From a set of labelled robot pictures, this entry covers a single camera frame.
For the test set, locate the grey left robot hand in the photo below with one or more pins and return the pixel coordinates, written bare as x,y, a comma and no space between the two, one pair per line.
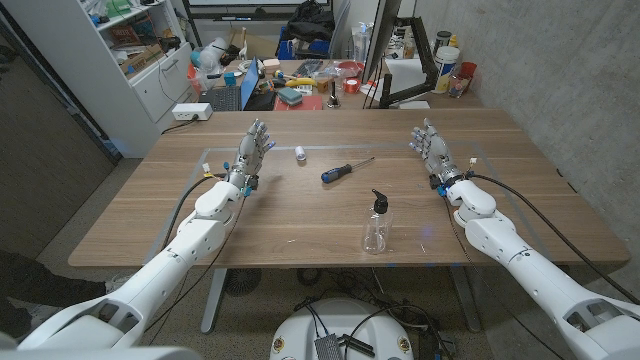
250,155

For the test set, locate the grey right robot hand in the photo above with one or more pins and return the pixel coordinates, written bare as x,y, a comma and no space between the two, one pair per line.
437,155

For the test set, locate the clear dispenser bottle black pump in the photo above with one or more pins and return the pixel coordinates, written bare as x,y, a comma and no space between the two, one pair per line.
376,235

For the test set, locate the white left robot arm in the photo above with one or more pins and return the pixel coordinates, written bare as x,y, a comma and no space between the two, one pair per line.
165,270

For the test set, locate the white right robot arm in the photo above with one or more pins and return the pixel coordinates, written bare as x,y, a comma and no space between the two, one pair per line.
530,270

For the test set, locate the white bottle cap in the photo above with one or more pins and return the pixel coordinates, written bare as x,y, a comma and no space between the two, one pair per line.
300,153

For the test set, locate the clear spray bottle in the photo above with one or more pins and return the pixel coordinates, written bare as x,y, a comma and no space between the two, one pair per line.
361,45

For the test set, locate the open laptop blue screen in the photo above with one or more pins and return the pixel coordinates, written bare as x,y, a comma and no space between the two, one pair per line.
225,98

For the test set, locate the green sponge box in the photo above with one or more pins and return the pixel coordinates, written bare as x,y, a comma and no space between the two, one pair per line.
290,96

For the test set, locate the white power strip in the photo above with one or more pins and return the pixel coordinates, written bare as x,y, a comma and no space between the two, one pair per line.
191,111

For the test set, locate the red book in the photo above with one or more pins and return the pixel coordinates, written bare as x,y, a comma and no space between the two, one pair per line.
305,104

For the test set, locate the white labelled canister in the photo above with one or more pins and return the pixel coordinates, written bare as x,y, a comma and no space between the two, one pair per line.
444,70

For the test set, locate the yellow banana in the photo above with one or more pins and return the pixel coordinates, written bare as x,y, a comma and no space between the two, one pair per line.
301,82

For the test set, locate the red cup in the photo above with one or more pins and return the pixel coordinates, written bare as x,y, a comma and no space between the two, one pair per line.
468,70

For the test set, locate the small black stand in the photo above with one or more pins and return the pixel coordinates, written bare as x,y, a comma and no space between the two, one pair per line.
333,97

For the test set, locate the red tape roll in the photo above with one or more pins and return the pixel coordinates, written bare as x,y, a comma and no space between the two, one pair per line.
352,86

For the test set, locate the blue bin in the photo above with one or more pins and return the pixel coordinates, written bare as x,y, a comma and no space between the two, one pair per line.
287,50

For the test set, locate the dark canister black lid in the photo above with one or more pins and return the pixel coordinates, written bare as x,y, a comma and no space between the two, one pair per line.
442,41

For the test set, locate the red bowl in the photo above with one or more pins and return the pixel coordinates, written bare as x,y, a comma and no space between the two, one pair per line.
351,67

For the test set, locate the black round floor fan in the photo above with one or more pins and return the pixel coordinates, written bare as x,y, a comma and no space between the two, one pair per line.
242,281

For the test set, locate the computer monitor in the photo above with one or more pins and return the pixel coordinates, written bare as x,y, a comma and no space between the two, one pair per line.
382,35

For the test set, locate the cardboard box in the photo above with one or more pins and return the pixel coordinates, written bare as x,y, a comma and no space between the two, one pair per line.
142,59

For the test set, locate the black bag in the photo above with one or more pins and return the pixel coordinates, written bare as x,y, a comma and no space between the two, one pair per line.
310,22

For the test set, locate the grey table leg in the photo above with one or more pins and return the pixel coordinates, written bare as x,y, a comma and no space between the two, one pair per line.
465,300
214,300

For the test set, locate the white shelf cabinet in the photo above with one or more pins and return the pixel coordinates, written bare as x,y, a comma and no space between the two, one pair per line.
100,90

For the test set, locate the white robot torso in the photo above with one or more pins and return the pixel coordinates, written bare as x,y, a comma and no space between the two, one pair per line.
340,320

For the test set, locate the grey heat sink module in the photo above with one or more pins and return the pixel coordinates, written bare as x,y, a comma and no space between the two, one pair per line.
328,347

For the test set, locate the person's dark trouser leg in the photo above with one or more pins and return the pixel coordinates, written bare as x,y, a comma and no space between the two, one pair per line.
40,285

